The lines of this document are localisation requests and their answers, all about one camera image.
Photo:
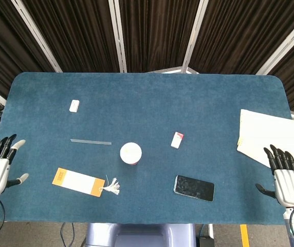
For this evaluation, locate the white red cigarette pack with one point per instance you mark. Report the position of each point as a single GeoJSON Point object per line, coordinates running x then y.
{"type": "Point", "coordinates": [176, 140]}

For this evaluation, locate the dark brown curtain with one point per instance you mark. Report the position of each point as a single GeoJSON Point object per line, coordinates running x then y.
{"type": "Point", "coordinates": [157, 31]}

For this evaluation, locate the black smartphone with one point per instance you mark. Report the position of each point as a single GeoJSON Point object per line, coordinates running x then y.
{"type": "Point", "coordinates": [193, 188]}

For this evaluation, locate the grey-purple robot base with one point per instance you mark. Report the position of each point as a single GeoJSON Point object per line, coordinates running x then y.
{"type": "Point", "coordinates": [139, 235]}

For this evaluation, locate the black box on floor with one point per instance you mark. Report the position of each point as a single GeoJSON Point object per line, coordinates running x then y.
{"type": "Point", "coordinates": [206, 242]}

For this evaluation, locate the white paper stack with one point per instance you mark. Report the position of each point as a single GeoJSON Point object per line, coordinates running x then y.
{"type": "Point", "coordinates": [267, 133]}

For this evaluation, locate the white lidded paper cup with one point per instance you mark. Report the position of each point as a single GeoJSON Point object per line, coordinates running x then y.
{"type": "Point", "coordinates": [130, 152]}

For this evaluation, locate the small white eraser box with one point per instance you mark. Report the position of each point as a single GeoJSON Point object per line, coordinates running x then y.
{"type": "Point", "coordinates": [74, 105]}

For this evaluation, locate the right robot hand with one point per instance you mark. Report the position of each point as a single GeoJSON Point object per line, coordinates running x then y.
{"type": "Point", "coordinates": [289, 185]}

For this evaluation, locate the blue felt table mat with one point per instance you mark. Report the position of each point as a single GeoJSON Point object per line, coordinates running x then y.
{"type": "Point", "coordinates": [147, 103]}

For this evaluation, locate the orange white tasselled bookmark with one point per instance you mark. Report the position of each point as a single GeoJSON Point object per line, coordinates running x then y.
{"type": "Point", "coordinates": [80, 181]}

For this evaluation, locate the yellow floor tape strip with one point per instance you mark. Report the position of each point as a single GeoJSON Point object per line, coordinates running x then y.
{"type": "Point", "coordinates": [244, 235]}

